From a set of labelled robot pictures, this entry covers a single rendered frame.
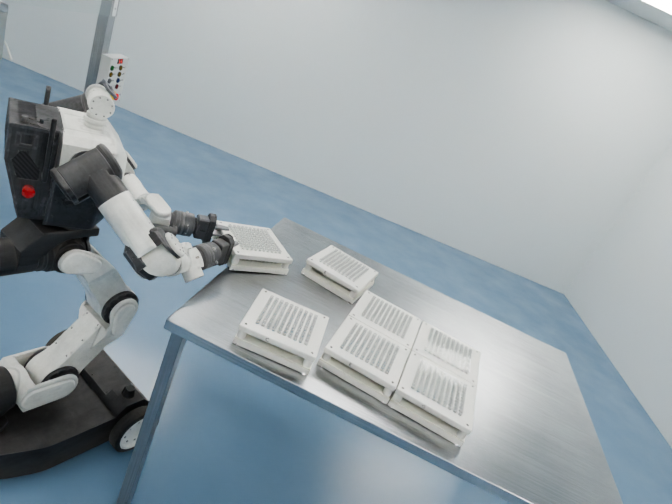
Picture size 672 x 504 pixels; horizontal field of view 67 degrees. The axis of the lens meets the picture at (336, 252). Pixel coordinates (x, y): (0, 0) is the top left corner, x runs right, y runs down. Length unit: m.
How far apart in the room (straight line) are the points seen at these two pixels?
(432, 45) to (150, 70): 3.03
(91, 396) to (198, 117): 4.24
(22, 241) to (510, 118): 5.00
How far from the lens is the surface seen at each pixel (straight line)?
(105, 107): 1.59
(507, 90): 5.82
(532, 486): 1.72
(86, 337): 2.11
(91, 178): 1.43
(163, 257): 1.44
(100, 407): 2.27
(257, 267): 1.91
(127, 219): 1.41
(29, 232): 1.73
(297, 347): 1.51
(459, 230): 6.11
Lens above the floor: 1.82
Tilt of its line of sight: 23 degrees down
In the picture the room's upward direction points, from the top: 24 degrees clockwise
